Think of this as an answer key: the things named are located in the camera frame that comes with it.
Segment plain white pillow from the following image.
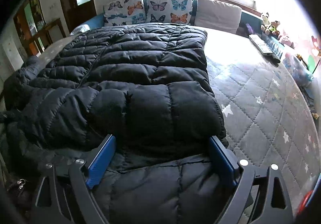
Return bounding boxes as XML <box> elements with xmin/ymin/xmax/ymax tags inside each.
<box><xmin>194</xmin><ymin>0</ymin><xmax>242</xmax><ymax>34</ymax></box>

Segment large black puffer coat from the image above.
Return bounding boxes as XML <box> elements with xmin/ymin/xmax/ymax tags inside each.
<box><xmin>1</xmin><ymin>24</ymin><xmax>226</xmax><ymax>223</ymax></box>

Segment white remote keyboard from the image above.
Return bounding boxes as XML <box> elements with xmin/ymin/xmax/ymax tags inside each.
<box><xmin>249</xmin><ymin>34</ymin><xmax>273</xmax><ymax>56</ymax></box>

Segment wooden side table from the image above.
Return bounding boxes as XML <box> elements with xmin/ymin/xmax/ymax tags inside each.
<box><xmin>31</xmin><ymin>18</ymin><xmax>67</xmax><ymax>48</ymax></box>

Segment left butterfly print pillow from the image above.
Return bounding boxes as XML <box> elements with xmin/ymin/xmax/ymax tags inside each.
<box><xmin>103</xmin><ymin>0</ymin><xmax>146</xmax><ymax>27</ymax></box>

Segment colourful flower wall decoration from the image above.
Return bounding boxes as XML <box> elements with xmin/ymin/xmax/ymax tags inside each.
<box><xmin>307</xmin><ymin>36</ymin><xmax>320</xmax><ymax>73</ymax></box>

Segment right butterfly print pillow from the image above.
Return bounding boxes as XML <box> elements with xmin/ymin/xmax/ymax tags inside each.
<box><xmin>146</xmin><ymin>0</ymin><xmax>193</xmax><ymax>24</ymax></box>

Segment butterfly print pillow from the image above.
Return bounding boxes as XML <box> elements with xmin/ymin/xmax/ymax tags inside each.
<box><xmin>146</xmin><ymin>0</ymin><xmax>193</xmax><ymax>24</ymax></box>
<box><xmin>103</xmin><ymin>0</ymin><xmax>146</xmax><ymax>27</ymax></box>

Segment wooden shelf cabinet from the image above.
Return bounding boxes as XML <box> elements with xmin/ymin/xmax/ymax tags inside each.
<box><xmin>14</xmin><ymin>0</ymin><xmax>45</xmax><ymax>56</ymax></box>

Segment plush toys on ledge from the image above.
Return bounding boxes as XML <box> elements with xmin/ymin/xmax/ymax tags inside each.
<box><xmin>261</xmin><ymin>12</ymin><xmax>294</xmax><ymax>49</ymax></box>

